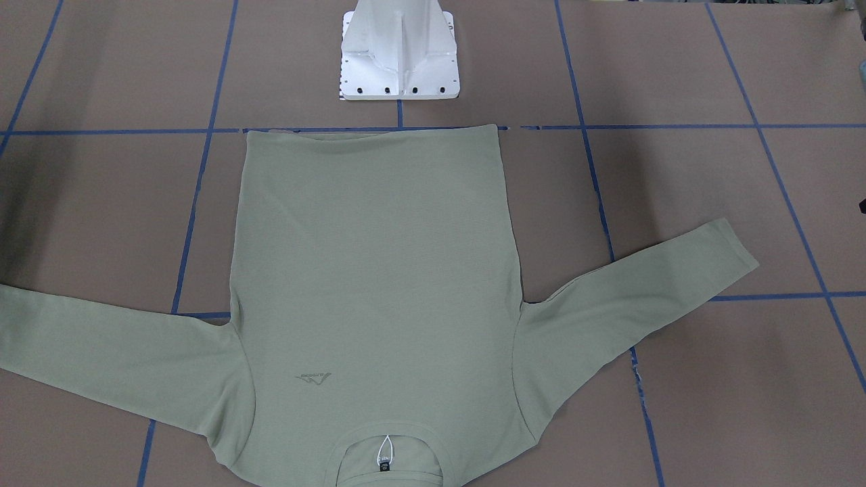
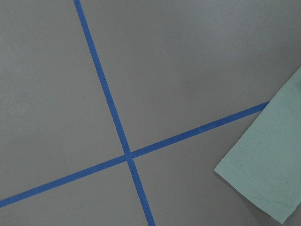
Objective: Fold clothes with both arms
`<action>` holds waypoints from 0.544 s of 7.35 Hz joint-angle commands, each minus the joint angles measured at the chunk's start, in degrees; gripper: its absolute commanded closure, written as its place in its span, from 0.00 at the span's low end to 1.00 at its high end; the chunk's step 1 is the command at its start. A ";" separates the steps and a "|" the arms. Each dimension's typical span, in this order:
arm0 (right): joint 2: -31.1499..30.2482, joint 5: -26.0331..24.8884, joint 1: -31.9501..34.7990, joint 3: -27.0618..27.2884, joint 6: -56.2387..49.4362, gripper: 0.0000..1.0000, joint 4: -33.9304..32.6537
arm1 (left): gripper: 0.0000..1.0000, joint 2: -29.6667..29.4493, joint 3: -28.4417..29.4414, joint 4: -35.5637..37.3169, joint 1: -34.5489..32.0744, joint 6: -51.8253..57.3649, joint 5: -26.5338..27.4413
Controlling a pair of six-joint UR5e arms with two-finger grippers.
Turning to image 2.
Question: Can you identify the olive green long-sleeve shirt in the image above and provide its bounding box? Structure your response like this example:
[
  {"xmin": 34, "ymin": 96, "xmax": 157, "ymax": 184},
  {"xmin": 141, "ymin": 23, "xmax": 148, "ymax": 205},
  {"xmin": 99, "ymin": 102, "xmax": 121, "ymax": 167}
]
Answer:
[{"xmin": 214, "ymin": 71, "xmax": 301, "ymax": 223}]

